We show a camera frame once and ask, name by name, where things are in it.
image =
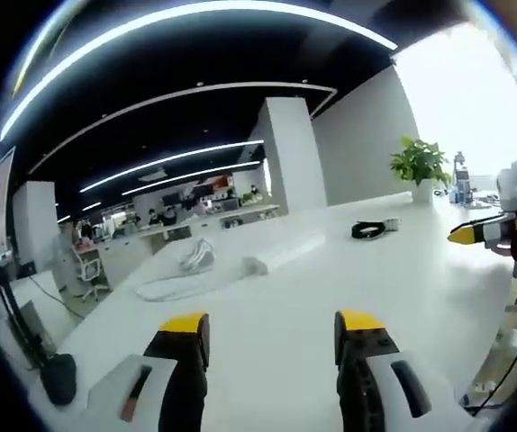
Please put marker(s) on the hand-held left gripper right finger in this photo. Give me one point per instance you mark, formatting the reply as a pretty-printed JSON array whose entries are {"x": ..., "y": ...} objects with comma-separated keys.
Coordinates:
[{"x": 366, "y": 360}]

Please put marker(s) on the white square column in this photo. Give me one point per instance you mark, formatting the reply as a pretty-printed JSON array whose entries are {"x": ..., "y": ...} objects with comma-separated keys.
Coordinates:
[{"x": 292, "y": 155}]

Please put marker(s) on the white desk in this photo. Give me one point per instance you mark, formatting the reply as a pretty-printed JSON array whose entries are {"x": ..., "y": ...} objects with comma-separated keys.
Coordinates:
[{"x": 285, "y": 310}]

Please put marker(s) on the long ceiling light strip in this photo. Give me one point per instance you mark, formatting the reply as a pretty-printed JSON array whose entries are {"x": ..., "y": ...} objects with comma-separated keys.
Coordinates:
[{"x": 173, "y": 33}]

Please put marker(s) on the blue grey desk device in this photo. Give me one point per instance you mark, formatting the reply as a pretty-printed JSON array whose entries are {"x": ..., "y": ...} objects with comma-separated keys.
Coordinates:
[{"x": 461, "y": 180}]

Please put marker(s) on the white office workstation row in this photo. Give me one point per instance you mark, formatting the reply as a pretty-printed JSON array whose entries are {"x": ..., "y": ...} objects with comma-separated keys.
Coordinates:
[{"x": 182, "y": 231}]

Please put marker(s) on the black rounded object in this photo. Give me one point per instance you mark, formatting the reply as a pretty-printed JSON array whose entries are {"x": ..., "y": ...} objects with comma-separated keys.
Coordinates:
[{"x": 59, "y": 378}]

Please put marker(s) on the green potted plant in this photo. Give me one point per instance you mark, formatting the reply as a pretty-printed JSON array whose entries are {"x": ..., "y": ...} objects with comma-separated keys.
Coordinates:
[{"x": 420, "y": 164}]

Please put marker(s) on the white office chair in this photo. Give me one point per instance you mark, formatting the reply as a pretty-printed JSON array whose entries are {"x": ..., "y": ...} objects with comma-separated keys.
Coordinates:
[{"x": 88, "y": 272}]

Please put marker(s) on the black monitor stand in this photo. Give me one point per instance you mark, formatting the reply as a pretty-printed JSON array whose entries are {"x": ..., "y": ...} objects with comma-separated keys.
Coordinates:
[{"x": 24, "y": 333}]

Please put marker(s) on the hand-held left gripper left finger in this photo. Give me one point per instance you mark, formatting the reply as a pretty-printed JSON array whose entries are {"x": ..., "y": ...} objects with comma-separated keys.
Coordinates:
[{"x": 182, "y": 360}]

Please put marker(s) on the small white adapter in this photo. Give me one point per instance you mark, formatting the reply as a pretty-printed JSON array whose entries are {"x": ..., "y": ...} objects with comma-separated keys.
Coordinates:
[{"x": 392, "y": 223}]

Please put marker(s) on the white power strip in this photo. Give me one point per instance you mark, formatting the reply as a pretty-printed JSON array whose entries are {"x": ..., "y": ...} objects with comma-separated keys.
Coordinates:
[{"x": 292, "y": 249}]

